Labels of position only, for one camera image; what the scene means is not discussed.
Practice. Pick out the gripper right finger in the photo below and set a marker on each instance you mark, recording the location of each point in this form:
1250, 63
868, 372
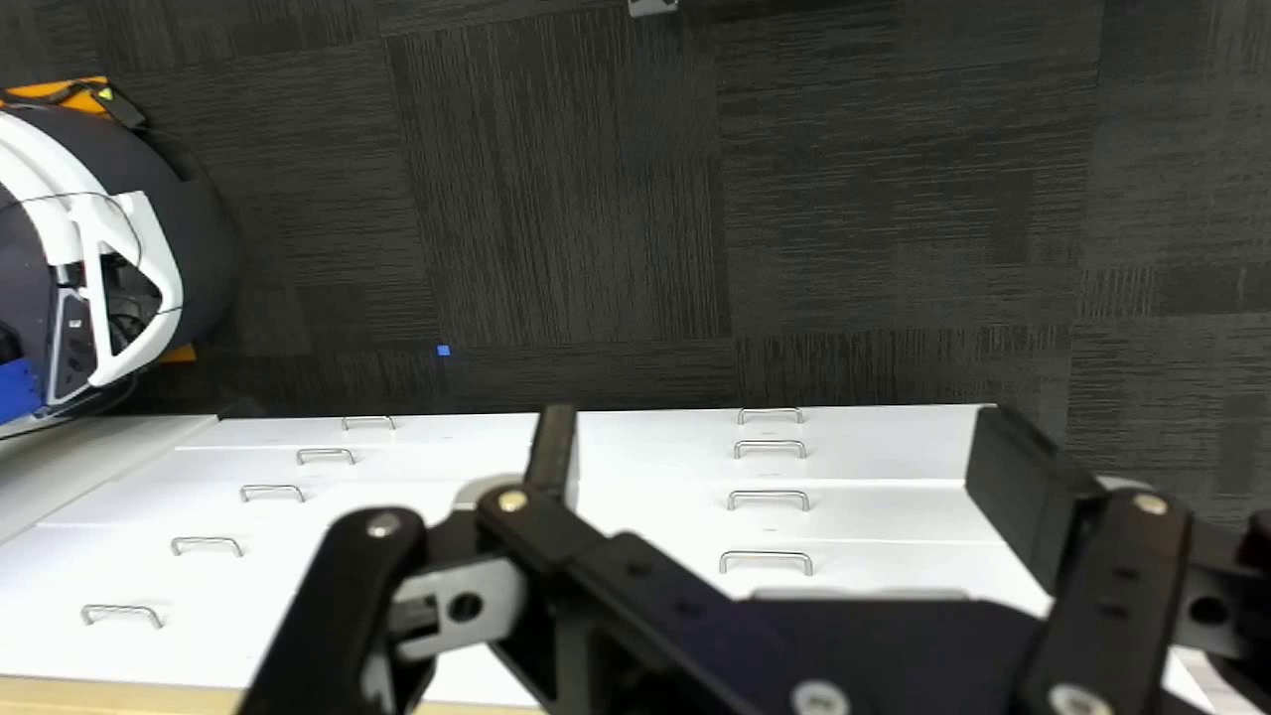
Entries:
1122, 596

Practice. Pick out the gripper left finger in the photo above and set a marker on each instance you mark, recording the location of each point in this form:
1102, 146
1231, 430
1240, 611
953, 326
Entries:
348, 596

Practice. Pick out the white drawer cabinet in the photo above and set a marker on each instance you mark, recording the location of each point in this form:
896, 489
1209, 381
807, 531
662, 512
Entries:
645, 467

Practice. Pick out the white drawer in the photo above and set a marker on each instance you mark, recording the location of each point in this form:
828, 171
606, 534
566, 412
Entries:
447, 433
894, 463
894, 425
427, 467
199, 647
894, 568
99, 558
894, 512
189, 507

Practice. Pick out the blue box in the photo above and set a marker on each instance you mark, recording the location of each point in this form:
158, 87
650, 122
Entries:
18, 389

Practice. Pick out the orange object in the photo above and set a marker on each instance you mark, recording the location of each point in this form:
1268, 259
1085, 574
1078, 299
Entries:
60, 91

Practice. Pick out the black drum with white frame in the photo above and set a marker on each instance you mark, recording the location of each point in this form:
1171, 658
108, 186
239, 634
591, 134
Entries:
189, 238

